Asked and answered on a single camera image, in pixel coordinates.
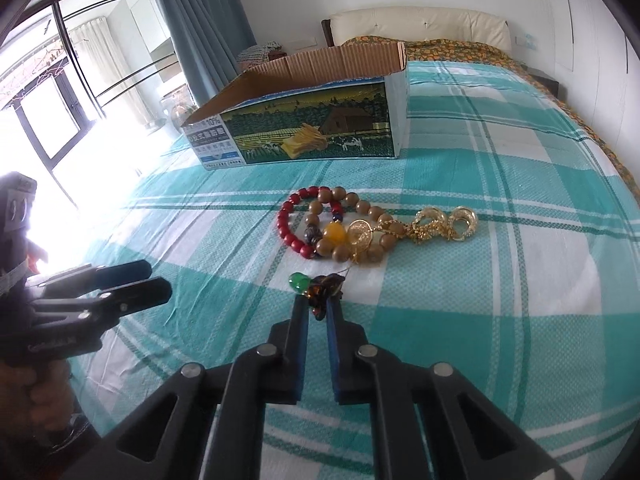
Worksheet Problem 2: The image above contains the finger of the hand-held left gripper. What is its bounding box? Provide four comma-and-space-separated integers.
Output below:
75, 276, 173, 331
37, 260, 153, 293

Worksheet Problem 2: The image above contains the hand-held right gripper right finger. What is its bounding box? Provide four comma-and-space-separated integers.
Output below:
325, 305, 581, 480

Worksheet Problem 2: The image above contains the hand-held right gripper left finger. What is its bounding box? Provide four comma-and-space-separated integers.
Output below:
97, 297, 311, 480

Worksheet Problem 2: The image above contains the printed cardboard box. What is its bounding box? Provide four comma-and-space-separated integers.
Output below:
181, 41, 409, 171

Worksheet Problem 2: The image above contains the person's left hand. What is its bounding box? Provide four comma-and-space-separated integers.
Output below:
0, 360, 72, 448

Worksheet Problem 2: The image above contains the black framed window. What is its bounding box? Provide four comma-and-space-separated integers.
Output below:
0, 75, 78, 207

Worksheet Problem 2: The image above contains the teal checked cloth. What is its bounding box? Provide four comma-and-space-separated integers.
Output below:
65, 60, 640, 480

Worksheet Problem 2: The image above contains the sliding glass door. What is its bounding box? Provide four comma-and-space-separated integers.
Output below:
50, 0, 182, 127

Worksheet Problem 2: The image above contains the blue-grey curtain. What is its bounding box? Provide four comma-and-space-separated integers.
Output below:
140, 0, 261, 109

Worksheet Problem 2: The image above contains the folded cloth on nightstand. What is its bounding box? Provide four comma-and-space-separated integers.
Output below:
237, 43, 286, 69

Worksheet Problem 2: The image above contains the cream padded headboard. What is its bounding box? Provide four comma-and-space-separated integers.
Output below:
322, 6, 514, 56

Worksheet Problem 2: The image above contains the dark wooden nightstand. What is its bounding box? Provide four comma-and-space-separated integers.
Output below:
525, 67, 560, 99

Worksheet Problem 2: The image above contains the white wardrobe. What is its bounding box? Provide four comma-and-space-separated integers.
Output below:
565, 0, 640, 77

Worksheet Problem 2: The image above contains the red bead bracelet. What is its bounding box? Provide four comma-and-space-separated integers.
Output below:
276, 186, 346, 260

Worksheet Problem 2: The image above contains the brown bead bracelet amber bead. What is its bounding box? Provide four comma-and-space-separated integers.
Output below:
302, 187, 401, 266

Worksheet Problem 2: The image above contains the gold chain ornament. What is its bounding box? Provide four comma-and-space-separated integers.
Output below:
347, 205, 480, 264

